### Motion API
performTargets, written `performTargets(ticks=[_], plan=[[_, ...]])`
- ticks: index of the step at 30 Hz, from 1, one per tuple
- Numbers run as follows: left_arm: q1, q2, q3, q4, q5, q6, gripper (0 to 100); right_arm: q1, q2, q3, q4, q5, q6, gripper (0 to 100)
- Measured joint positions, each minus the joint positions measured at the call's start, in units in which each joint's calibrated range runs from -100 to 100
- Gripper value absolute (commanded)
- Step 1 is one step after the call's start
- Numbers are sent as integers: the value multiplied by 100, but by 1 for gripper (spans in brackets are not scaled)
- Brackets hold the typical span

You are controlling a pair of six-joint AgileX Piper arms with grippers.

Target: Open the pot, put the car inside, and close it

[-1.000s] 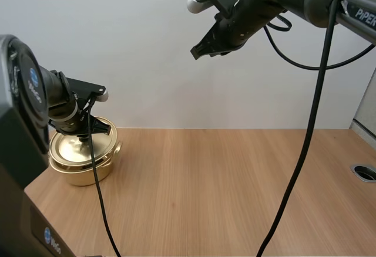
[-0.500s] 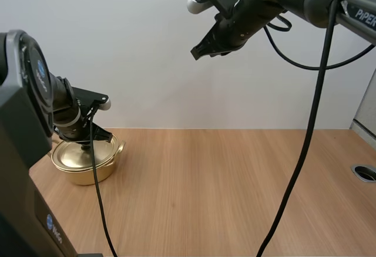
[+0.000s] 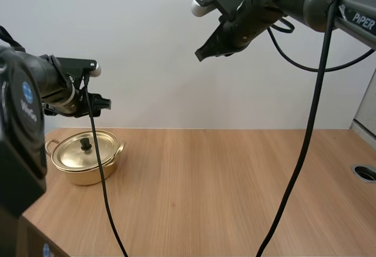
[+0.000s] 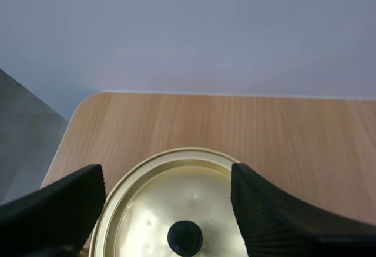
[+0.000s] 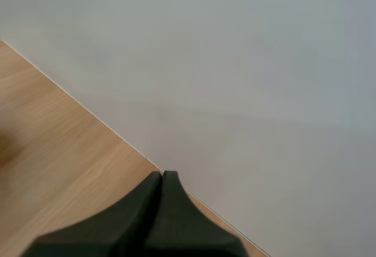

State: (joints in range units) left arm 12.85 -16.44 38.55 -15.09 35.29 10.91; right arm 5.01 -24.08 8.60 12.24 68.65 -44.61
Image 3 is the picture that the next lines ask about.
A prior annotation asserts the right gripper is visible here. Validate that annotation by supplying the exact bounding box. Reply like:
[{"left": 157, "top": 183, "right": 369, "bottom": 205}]
[{"left": 194, "top": 0, "right": 288, "bottom": 63}]

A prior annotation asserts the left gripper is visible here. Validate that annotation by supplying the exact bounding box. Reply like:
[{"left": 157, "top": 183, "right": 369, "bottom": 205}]
[{"left": 42, "top": 92, "right": 113, "bottom": 119}]

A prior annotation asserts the gold lid with black knob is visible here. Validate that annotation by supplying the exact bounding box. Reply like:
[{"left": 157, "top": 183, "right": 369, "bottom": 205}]
[{"left": 52, "top": 130, "right": 120, "bottom": 170}]

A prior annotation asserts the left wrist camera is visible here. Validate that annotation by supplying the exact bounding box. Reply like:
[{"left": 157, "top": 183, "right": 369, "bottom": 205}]
[{"left": 48, "top": 54, "right": 103, "bottom": 91}]

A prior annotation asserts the black cable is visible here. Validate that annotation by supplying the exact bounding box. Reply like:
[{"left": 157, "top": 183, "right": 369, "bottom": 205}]
[
  {"left": 266, "top": 27, "right": 376, "bottom": 73},
  {"left": 254, "top": 0, "right": 349, "bottom": 257},
  {"left": 83, "top": 73, "right": 129, "bottom": 257}
]

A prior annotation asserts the gold pot with two handles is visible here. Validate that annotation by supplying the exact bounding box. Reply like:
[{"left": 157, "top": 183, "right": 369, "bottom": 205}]
[{"left": 45, "top": 130, "right": 127, "bottom": 187}]

